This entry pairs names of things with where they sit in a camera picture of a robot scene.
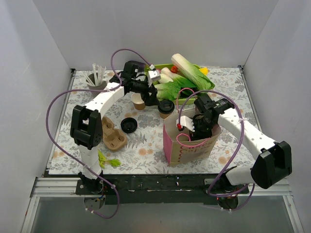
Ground black plastic cup lid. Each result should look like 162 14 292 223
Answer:
158 100 175 114

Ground brown paper cup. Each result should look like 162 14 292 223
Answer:
159 112 172 119
131 93 145 111

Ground pink paper cake bag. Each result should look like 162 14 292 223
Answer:
163 112 222 166

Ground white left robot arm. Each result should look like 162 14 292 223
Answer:
70 61 160 194

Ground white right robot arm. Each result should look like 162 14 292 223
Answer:
190 94 293 193

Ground bok choy front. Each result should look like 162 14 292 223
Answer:
155 82 180 101

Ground bok choy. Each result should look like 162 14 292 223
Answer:
155 82 180 101
160 67 196 88

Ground floral table mat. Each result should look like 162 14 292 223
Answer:
49 68 257 175

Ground bok choy middle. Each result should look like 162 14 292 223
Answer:
160 67 196 88

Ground green plastic vegetable tray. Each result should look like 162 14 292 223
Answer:
143 63 209 106

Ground stack of black lids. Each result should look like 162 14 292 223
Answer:
121 117 138 133

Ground red pepper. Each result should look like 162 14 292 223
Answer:
171 66 178 73

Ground napa cabbage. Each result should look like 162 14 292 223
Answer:
171 53 215 90

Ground yellow vegetable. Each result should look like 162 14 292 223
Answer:
199 67 208 75

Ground brown cardboard cup carrier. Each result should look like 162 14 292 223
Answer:
102 116 127 151

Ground green celery stalks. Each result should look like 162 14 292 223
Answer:
98 150 121 168

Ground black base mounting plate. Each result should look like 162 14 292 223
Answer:
75 174 249 205

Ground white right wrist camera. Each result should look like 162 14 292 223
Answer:
176 116 195 132

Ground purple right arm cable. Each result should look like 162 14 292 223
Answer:
176 91 255 212

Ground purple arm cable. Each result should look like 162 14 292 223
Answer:
176 91 255 212
45 49 156 219

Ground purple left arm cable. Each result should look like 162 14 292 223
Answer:
45 49 156 219

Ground aluminium frame rail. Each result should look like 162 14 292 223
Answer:
30 178 292 198

